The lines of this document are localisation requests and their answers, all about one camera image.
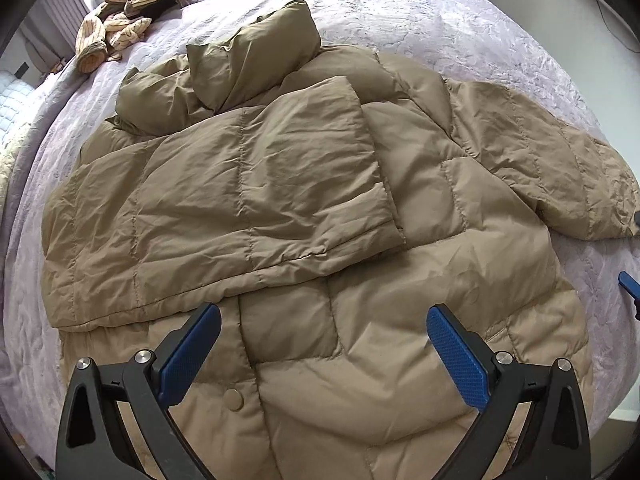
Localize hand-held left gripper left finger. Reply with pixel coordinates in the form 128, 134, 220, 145
55, 302, 222, 480

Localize white quilted mattress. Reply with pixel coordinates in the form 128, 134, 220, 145
0, 62, 40, 153

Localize beige striped garment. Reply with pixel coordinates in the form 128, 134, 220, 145
75, 0, 190, 74

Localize lavender quilted bedspread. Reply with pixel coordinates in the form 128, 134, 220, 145
0, 0, 640, 466

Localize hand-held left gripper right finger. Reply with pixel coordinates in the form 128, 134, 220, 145
426, 303, 592, 480

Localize grey window curtain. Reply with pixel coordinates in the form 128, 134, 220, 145
27, 0, 93, 78

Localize thin black cable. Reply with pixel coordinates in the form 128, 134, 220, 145
596, 0, 640, 55

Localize tan puffer jacket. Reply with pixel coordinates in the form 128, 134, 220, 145
40, 0, 640, 480

